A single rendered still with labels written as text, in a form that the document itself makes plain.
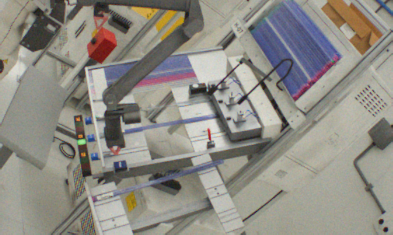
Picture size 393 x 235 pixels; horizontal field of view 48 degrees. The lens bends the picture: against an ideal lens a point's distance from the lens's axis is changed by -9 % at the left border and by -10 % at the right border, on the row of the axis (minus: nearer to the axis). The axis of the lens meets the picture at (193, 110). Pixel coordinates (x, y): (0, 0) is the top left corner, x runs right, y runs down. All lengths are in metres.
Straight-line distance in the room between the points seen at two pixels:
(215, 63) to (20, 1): 1.09
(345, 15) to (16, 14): 1.60
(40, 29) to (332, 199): 2.43
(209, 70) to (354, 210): 1.57
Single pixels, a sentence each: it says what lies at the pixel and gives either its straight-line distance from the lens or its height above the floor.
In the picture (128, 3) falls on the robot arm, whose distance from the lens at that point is 1.63.
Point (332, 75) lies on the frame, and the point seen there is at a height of 1.59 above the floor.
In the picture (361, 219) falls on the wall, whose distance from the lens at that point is 3.35.
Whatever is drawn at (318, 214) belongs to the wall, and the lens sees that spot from 3.54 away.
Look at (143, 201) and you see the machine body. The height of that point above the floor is 0.60.
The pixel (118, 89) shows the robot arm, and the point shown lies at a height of 1.08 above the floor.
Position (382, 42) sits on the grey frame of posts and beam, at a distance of 1.96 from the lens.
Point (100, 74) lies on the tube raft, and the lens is 2.37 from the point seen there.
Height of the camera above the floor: 1.77
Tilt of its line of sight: 20 degrees down
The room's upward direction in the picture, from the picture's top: 46 degrees clockwise
